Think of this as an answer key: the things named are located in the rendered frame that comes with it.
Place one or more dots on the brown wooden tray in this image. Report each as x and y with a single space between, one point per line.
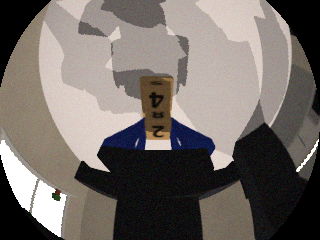
170 79

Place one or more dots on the brown cube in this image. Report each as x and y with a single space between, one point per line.
156 96
158 125

